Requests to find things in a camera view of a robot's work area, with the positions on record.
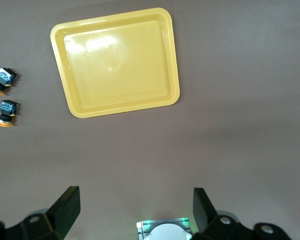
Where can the brown table cover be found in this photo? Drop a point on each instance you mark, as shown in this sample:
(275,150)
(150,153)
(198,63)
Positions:
(215,125)

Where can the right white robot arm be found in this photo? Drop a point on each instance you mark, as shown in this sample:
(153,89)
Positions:
(167,232)

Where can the right arm aluminium base plate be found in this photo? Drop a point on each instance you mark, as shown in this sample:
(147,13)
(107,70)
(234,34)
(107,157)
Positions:
(142,225)

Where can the yellow push button switch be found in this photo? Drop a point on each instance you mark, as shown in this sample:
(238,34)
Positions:
(7,107)
(5,76)

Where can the yellow plastic tray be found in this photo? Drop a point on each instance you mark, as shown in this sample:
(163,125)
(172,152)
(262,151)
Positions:
(115,65)

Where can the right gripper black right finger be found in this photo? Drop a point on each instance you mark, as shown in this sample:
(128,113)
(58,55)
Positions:
(205,217)

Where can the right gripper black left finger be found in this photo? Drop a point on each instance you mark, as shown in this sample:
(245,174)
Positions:
(62,212)

